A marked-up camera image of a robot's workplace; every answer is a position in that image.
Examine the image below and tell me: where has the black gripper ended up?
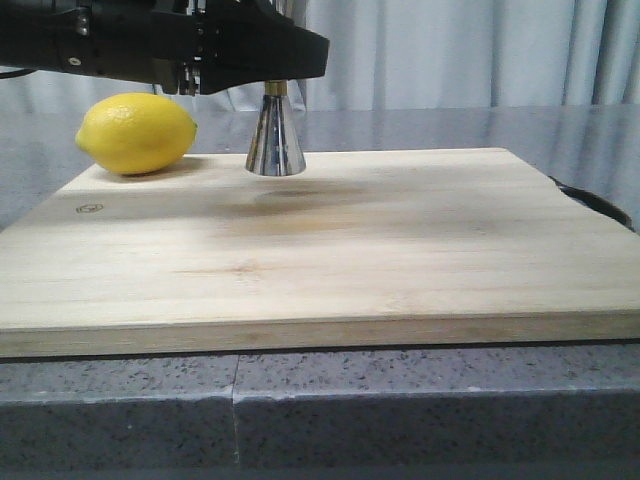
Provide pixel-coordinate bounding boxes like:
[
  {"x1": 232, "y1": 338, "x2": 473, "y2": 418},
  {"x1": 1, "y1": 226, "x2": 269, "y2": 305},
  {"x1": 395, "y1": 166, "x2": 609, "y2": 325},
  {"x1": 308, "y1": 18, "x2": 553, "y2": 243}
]
[{"x1": 1, "y1": 1, "x2": 204, "y2": 93}]

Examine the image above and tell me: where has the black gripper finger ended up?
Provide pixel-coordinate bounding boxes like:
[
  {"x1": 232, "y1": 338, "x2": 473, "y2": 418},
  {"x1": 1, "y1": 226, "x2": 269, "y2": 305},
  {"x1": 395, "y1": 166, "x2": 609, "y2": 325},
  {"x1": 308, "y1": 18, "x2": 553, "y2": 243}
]
[{"x1": 198, "y1": 1, "x2": 330, "y2": 95}]

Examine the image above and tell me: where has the steel double jigger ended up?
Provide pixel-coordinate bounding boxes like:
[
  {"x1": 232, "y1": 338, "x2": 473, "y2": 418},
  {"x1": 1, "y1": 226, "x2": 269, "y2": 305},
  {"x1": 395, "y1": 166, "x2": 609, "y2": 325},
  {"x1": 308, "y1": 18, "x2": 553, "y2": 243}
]
[{"x1": 245, "y1": 80, "x2": 306, "y2": 177}]

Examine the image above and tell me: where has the yellow lemon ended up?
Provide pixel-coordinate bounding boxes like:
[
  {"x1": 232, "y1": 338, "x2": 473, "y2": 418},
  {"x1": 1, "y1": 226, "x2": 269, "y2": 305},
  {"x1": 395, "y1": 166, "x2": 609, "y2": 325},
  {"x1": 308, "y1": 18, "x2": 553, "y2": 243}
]
[{"x1": 75, "y1": 92, "x2": 198, "y2": 175}]

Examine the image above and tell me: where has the grey curtain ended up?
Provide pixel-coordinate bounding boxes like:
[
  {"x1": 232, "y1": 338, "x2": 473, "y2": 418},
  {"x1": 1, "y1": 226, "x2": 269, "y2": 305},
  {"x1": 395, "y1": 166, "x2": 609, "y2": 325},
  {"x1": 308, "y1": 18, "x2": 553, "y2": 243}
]
[{"x1": 0, "y1": 0, "x2": 640, "y2": 119}]

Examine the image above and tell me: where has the wooden cutting board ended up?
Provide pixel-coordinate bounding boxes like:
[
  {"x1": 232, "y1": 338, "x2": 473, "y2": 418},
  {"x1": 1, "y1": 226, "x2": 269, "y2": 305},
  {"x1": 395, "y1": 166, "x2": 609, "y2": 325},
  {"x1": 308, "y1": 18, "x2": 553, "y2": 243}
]
[{"x1": 1, "y1": 148, "x2": 639, "y2": 357}]

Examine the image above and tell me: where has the black cable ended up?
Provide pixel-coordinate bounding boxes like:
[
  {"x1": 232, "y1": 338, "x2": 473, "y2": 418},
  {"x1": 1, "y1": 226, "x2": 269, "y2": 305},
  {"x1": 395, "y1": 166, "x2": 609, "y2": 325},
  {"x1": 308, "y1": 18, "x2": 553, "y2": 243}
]
[{"x1": 547, "y1": 174, "x2": 635, "y2": 232}]

